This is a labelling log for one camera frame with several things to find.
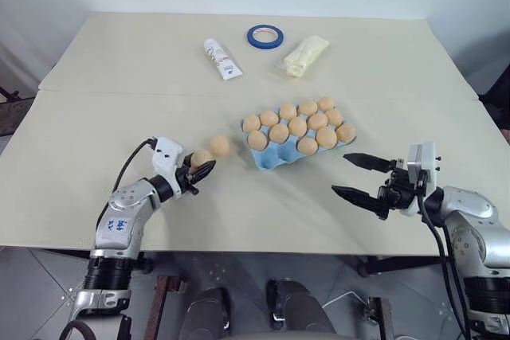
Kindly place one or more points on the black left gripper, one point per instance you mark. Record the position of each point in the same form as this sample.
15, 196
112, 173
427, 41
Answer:
185, 180

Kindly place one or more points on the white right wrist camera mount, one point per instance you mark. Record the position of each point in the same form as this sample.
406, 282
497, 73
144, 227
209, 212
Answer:
422, 161

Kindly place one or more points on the blue egg carton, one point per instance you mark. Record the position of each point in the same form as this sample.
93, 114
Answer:
275, 157

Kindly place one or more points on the rusty brown table leg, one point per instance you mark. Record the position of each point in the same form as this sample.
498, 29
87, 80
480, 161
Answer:
380, 318
163, 300

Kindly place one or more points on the dark rounded shape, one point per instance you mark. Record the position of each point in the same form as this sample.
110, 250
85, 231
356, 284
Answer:
299, 308
209, 312

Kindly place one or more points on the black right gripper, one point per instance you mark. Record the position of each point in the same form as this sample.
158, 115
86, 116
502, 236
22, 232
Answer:
402, 192

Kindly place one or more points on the blue tape roll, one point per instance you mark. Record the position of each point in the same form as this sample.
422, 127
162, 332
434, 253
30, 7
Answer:
252, 37

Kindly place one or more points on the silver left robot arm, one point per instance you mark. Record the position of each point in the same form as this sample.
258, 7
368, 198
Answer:
119, 212

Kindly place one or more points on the dark metal stand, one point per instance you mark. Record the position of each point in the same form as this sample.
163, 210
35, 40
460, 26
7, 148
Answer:
10, 111

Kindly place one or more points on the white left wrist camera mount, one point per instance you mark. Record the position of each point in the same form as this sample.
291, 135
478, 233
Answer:
167, 155

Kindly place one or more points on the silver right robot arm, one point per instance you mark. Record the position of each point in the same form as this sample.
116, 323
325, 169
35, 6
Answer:
474, 228

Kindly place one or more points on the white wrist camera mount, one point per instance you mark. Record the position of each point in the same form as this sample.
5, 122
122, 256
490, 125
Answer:
422, 161
167, 155

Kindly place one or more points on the tan egg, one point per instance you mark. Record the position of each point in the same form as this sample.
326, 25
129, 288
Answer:
257, 140
297, 126
318, 121
308, 108
326, 104
279, 133
346, 133
326, 137
252, 123
288, 111
269, 118
219, 145
307, 145
200, 158
334, 117

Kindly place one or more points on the black table crossbar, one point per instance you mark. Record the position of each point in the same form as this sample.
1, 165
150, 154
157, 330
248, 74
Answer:
398, 265

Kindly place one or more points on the white printed tube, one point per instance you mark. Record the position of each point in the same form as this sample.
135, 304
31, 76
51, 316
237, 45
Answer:
222, 59

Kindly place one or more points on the clear bag of yellow contents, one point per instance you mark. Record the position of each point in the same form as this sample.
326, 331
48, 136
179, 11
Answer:
303, 55

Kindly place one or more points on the black background object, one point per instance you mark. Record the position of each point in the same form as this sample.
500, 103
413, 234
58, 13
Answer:
498, 101

